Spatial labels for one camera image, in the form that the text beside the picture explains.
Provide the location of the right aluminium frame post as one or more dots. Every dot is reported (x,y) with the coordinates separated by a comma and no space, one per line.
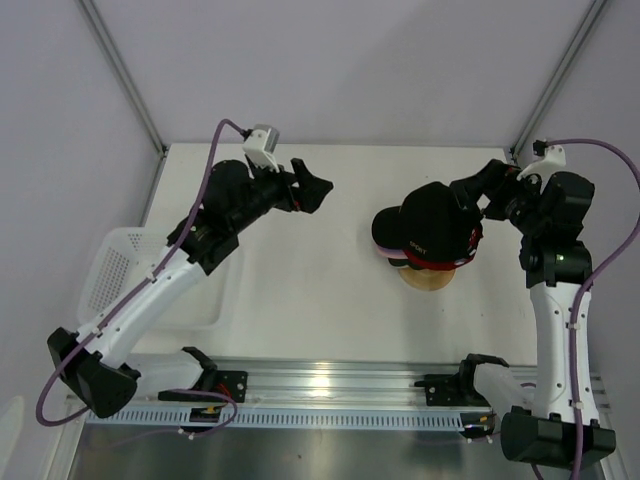
(568,59)

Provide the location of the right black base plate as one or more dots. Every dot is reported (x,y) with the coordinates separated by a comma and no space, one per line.
(442,390)

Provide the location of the wooden hat stand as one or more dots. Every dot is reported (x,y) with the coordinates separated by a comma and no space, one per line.
(426,280)

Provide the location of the white slotted cable duct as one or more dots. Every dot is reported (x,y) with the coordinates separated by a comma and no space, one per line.
(286,418)

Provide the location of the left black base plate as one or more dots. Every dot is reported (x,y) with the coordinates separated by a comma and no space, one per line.
(230,383)

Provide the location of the dark green baseball cap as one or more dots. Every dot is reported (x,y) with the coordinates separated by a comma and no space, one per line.
(403,264)

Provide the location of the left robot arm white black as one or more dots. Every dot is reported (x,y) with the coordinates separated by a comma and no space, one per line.
(229,200)

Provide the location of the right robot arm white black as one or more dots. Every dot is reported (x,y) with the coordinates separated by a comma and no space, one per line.
(557,424)

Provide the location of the lavender baseball cap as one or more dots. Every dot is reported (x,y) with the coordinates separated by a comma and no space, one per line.
(393,254)

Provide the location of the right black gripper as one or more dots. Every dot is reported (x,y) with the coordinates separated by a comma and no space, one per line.
(467,191)

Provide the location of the black baseball cap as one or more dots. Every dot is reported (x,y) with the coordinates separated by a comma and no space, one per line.
(431,203)

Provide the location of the aluminium mounting rail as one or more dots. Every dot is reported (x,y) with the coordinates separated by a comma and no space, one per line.
(325,382)

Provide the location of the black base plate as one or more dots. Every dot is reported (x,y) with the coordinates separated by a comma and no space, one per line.
(230,383)
(442,390)

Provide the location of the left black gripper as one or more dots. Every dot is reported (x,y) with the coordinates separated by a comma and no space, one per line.
(311,189)

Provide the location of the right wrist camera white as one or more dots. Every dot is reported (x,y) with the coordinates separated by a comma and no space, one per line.
(550,158)

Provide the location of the white plastic basket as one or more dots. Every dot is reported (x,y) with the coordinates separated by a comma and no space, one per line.
(123,258)

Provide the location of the left aluminium frame post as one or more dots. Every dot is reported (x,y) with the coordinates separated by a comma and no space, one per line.
(117,65)

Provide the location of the aluminium frame post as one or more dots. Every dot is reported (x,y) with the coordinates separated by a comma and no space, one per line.
(568,59)
(117,65)

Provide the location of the red baseball cap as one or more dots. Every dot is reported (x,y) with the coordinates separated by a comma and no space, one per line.
(442,247)

